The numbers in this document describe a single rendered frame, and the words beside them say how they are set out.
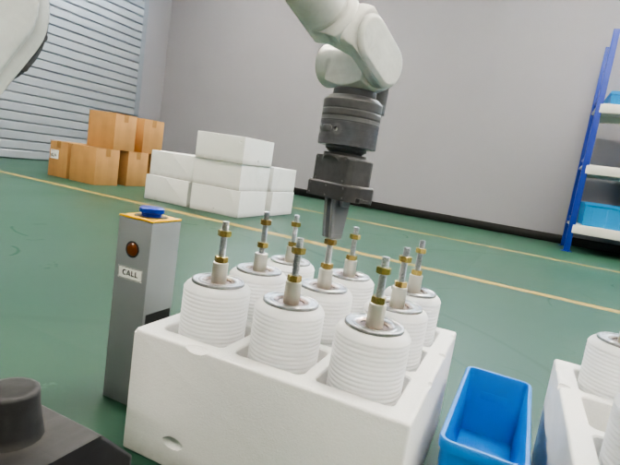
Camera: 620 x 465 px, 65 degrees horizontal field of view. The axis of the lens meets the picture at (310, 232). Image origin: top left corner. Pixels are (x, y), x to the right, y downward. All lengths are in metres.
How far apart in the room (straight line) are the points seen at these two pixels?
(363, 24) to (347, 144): 0.16
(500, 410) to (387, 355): 0.42
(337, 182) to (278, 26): 6.18
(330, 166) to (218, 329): 0.28
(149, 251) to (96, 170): 3.50
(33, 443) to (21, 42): 0.31
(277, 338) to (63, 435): 0.29
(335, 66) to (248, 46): 6.27
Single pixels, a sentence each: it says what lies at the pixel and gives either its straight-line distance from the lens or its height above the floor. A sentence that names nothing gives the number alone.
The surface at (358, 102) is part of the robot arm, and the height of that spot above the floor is 0.53.
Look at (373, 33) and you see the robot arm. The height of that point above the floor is 0.62.
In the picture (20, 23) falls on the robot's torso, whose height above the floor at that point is 0.51.
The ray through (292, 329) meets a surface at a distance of 0.62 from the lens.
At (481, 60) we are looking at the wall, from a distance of 5.90.
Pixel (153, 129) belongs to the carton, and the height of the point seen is 0.52.
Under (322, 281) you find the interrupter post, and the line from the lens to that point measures 0.75.
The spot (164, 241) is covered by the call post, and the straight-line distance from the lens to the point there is 0.82.
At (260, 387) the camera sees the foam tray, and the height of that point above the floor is 0.16.
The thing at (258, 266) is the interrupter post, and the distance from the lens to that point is 0.80.
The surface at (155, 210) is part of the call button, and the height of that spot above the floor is 0.33.
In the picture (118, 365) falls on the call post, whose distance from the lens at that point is 0.89.
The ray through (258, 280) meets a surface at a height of 0.25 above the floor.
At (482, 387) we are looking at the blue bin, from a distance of 0.97.
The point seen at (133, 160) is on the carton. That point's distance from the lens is 4.54.
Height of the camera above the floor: 0.44
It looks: 8 degrees down
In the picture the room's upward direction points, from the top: 9 degrees clockwise
